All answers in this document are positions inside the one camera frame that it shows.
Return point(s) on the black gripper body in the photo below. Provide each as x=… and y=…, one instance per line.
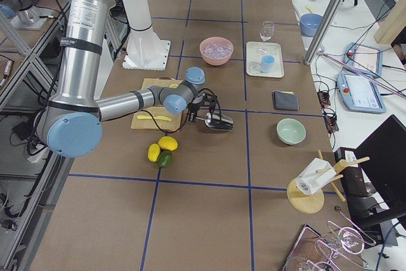
x=197, y=105

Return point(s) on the metal ice scoop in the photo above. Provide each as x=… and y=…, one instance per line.
x=217, y=121

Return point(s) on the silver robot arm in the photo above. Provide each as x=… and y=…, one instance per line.
x=71, y=125

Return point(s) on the clear ice cubes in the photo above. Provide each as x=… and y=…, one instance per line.
x=217, y=51

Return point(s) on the light blue cup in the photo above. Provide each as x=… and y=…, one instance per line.
x=267, y=62

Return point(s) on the wooden cup stand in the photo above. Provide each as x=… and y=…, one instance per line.
x=311, y=204

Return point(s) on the clear wine glass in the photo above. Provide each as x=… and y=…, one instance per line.
x=265, y=34

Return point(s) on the wooden cutting board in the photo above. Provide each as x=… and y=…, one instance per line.
x=159, y=110

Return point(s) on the pink bowl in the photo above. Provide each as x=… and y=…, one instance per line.
x=211, y=61

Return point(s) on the yellow lemon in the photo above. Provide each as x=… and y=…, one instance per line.
x=153, y=153
x=168, y=143

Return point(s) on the yellow plastic knife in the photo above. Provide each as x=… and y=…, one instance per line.
x=160, y=118

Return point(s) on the green lime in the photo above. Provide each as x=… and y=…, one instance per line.
x=165, y=158

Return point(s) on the yellow plastic spoon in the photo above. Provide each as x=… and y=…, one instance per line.
x=309, y=9

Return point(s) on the white serving tray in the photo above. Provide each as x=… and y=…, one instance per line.
x=253, y=60

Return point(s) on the grey folded cloth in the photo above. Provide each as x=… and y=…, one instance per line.
x=285, y=101

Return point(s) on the blue plastic bowl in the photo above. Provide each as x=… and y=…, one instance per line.
x=309, y=24

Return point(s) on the green ceramic bowl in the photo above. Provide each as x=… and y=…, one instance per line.
x=290, y=131

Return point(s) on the white paper bag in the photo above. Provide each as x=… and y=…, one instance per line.
x=315, y=176

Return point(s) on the far teach pendant tablet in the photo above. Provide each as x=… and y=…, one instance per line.
x=368, y=59

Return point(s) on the teach pendant tablet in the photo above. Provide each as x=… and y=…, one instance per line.
x=368, y=59
x=359, y=94

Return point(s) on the near teach pendant tablet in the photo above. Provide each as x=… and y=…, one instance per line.
x=359, y=94

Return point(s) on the black monitor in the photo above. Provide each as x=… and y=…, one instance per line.
x=385, y=148

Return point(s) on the aluminium frame post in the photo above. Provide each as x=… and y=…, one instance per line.
x=321, y=31

